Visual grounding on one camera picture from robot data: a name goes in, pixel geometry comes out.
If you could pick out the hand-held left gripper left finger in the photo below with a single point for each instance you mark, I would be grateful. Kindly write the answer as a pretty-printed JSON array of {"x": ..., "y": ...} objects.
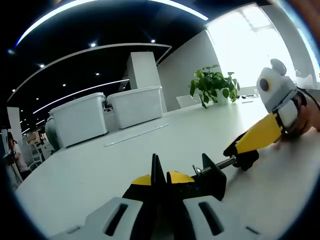
[{"x": 135, "y": 207}]

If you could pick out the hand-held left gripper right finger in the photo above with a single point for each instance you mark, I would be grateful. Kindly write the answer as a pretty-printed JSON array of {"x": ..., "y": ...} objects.
[{"x": 180, "y": 212}]

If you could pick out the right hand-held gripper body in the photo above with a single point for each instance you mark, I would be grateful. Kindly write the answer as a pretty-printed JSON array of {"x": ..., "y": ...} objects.
[{"x": 277, "y": 85}]

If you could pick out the black table clamp with screw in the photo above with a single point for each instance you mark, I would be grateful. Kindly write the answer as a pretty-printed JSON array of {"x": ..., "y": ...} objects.
[{"x": 247, "y": 161}]

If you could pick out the black fixed fixture clamp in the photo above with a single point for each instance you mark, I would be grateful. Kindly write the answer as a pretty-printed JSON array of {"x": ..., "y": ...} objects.
[{"x": 212, "y": 180}]

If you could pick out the white desk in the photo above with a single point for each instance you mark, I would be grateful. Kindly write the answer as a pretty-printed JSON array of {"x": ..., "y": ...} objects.
[{"x": 100, "y": 170}]

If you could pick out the person's right hand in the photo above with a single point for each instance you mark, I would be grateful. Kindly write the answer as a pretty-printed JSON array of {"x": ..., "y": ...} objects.
[{"x": 305, "y": 117}]

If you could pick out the green potted plant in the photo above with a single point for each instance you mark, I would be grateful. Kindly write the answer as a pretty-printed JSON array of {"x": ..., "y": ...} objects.
[{"x": 212, "y": 82}]

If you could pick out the white chair backrest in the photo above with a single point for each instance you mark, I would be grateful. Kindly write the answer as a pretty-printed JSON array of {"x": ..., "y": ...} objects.
[{"x": 186, "y": 101}]

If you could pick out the white storage bin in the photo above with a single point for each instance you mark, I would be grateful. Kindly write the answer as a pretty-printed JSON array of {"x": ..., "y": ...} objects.
[
  {"x": 80, "y": 120},
  {"x": 137, "y": 107}
]

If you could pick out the white office chair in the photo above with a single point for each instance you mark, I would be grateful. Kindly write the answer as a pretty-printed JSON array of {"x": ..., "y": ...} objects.
[{"x": 37, "y": 155}]

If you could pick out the white square pillar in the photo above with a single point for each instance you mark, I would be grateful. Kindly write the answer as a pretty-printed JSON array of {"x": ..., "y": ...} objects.
[{"x": 145, "y": 70}]

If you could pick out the curved ceiling light strip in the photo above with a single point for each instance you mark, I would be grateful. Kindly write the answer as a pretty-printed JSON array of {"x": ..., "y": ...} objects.
[{"x": 100, "y": 6}]

